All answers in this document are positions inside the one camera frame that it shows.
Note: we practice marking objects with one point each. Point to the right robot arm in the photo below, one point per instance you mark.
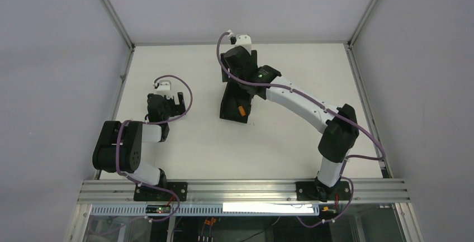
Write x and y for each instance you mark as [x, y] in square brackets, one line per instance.
[334, 123]

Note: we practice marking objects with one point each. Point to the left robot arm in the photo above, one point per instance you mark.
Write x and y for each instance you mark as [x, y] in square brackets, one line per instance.
[119, 146]

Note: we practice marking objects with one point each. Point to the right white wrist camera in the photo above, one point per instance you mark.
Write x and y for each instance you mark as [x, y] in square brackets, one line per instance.
[243, 40]

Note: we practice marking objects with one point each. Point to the right aluminium frame post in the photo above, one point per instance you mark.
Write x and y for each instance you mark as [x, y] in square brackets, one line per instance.
[350, 48]

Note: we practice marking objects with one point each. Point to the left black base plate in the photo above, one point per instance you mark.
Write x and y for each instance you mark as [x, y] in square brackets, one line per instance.
[147, 194]

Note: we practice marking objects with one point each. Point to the left aluminium frame post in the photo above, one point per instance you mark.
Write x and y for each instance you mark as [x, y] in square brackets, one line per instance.
[130, 49]

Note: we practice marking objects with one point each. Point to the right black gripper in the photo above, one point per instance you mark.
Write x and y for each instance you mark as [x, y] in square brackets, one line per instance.
[238, 76]

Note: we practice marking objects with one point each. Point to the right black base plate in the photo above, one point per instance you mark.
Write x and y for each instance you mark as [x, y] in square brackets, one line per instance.
[316, 191]

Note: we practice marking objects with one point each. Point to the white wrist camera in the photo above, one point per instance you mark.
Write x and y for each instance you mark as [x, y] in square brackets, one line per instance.
[243, 40]
[163, 88]

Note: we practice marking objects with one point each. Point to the aluminium frame post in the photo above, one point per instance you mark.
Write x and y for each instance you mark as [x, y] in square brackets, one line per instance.
[130, 49]
[350, 48]

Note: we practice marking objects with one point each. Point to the orange handle screwdriver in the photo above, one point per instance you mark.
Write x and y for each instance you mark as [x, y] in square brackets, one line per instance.
[240, 107]

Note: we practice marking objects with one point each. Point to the aluminium front rail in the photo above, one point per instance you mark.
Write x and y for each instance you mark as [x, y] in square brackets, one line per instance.
[364, 191]

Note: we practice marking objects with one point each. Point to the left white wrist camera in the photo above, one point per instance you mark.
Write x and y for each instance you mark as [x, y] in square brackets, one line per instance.
[163, 88]

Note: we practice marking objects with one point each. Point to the white slotted cable duct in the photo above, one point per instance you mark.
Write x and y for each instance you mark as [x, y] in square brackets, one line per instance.
[224, 209]

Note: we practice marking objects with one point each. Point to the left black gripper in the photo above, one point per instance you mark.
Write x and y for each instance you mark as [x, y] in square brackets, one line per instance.
[174, 106]

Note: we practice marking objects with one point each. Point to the black plastic bin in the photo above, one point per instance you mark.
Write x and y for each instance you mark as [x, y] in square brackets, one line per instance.
[228, 107]

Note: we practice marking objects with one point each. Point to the small electronics board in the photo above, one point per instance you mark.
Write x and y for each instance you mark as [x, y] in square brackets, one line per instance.
[158, 209]

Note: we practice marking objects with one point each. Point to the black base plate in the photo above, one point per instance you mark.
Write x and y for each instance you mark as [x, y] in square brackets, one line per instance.
[147, 194]
[316, 191]

